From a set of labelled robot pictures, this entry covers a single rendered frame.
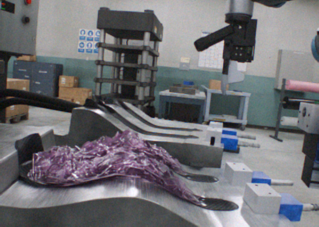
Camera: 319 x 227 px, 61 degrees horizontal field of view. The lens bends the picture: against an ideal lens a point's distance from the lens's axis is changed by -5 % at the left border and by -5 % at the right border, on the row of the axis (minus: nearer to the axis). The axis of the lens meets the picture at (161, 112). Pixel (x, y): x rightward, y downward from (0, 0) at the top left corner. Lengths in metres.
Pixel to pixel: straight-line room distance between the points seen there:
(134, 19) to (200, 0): 3.01
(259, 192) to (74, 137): 0.47
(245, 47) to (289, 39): 6.71
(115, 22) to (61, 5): 3.66
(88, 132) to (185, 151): 0.24
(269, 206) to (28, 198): 0.32
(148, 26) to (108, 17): 0.67
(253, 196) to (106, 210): 0.21
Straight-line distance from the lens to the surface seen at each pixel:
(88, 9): 7.86
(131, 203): 0.33
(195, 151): 0.65
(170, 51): 7.16
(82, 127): 0.72
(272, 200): 0.43
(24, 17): 1.34
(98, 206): 0.33
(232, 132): 0.79
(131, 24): 4.66
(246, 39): 0.79
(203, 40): 0.79
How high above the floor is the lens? 1.03
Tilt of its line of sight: 7 degrees down
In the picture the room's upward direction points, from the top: 6 degrees clockwise
